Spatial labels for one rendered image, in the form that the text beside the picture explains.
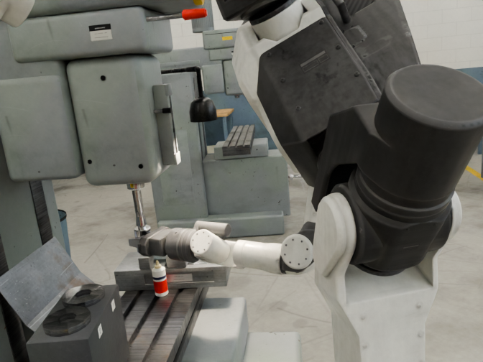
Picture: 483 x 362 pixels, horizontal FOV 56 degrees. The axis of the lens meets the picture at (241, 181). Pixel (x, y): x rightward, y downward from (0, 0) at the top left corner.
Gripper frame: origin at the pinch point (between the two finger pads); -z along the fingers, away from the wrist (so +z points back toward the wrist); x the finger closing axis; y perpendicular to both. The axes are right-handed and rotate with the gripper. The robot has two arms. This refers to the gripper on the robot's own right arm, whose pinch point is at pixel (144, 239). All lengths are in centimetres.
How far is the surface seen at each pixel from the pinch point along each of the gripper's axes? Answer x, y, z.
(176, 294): -6.8, 20.4, 3.1
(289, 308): -153, 112, -27
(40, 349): 45.5, 2.7, 12.8
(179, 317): 4.1, 19.9, 12.1
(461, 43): -715, -46, 41
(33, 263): 12.7, 6.0, -33.1
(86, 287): 27.7, -0.1, 6.6
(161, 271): -4.2, 11.6, 0.9
